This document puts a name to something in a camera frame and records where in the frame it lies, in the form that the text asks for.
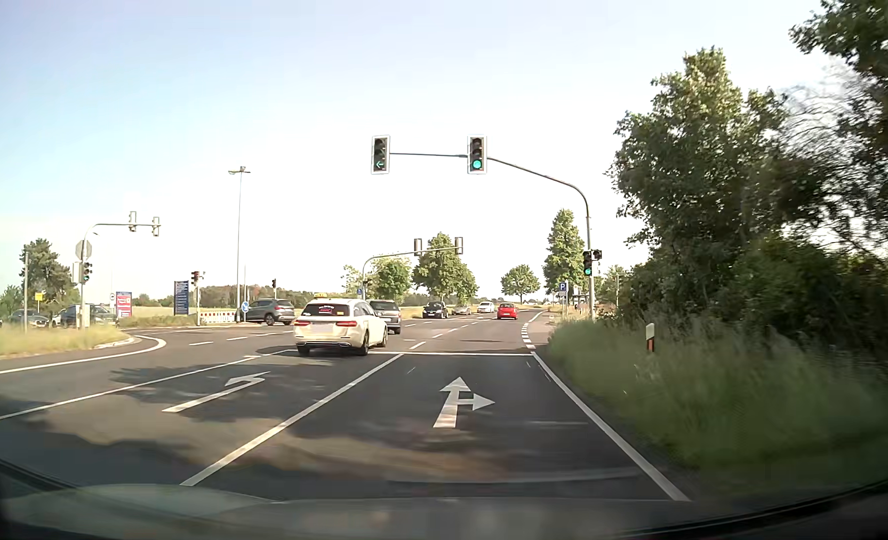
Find grass traffic island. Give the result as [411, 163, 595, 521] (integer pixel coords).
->
[0, 323, 139, 367]

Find white estate car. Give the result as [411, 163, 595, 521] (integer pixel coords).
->
[293, 297, 390, 357]

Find grey asphalt road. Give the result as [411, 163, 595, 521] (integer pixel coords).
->
[0, 310, 691, 502]

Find road markings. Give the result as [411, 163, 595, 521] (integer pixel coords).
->
[0, 312, 691, 502]

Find grass verge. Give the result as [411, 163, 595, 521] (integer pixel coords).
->
[546, 313, 888, 496]

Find dark grey car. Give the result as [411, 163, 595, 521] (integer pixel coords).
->
[368, 299, 403, 335]

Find tall lamp post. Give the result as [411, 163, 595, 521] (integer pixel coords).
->
[227, 165, 252, 324]

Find car's own bonnet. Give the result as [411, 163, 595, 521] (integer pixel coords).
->
[0, 448, 888, 540]

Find large trees and bushes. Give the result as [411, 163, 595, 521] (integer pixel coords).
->
[597, 0, 888, 354]

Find tree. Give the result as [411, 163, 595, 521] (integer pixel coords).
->
[18, 238, 78, 315]
[412, 231, 480, 304]
[499, 264, 542, 304]
[541, 208, 589, 301]
[369, 256, 414, 303]

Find distant row of trees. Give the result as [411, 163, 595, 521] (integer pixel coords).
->
[132, 283, 318, 309]

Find grey suv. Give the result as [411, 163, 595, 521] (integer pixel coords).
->
[237, 298, 297, 327]

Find row of parked cars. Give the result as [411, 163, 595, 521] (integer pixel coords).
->
[0, 303, 120, 330]

